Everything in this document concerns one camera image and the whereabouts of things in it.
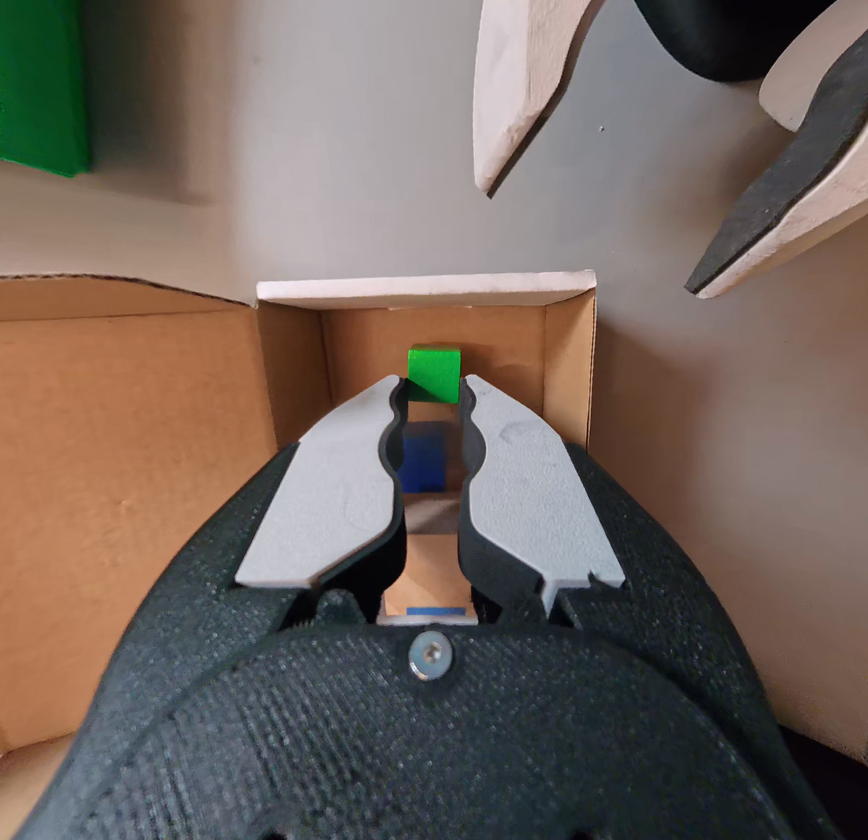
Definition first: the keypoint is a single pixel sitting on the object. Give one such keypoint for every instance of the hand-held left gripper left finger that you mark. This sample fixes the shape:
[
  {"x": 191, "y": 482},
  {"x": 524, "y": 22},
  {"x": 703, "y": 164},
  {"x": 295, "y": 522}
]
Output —
[{"x": 325, "y": 501}]

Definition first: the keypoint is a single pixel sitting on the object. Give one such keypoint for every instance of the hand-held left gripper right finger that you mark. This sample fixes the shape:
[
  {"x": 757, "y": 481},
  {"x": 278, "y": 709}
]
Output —
[{"x": 536, "y": 501}]

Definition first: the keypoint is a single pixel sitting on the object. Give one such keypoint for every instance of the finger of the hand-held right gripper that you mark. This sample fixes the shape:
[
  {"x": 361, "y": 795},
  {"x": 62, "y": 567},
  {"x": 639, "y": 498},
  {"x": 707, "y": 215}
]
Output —
[
  {"x": 800, "y": 196},
  {"x": 529, "y": 74}
]

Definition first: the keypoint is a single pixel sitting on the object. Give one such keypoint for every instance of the green wooden block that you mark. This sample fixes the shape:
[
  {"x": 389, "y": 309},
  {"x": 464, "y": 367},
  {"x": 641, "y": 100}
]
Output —
[{"x": 434, "y": 372}]

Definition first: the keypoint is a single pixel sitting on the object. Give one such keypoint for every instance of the white cardboard box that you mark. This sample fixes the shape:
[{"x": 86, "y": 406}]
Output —
[{"x": 135, "y": 481}]

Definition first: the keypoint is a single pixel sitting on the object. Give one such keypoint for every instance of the green plastic bin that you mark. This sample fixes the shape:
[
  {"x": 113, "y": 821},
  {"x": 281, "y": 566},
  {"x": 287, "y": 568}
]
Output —
[{"x": 41, "y": 74}]

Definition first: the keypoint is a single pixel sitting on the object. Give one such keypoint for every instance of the grey desk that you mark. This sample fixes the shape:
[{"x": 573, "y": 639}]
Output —
[{"x": 339, "y": 142}]

